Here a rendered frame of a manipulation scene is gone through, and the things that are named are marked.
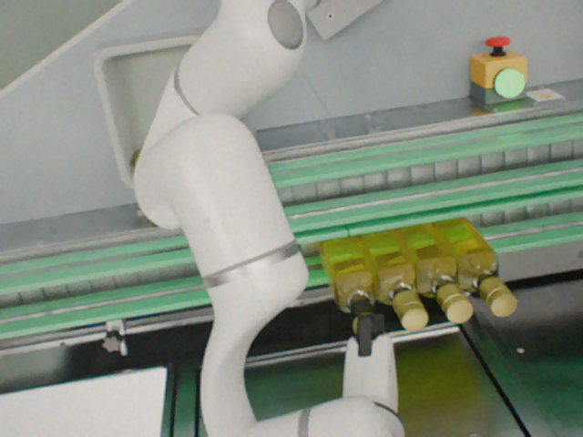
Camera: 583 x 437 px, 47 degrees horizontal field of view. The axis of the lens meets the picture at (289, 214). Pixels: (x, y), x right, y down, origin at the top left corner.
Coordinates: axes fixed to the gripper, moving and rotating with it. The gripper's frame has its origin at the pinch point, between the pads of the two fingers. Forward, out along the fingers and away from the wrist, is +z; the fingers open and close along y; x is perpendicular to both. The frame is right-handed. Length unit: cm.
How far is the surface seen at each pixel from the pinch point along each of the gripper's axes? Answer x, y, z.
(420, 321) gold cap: -5.8, -0.5, 4.1
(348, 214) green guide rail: 3.8, 6.0, 23.3
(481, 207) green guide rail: -15.8, 3.6, 27.7
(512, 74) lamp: -22, 20, 41
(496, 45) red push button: -21, 24, 45
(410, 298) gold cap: -4.8, 1.6, 6.5
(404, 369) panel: -2.9, -12.9, 10.6
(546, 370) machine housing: -22.8, -16.8, 14.2
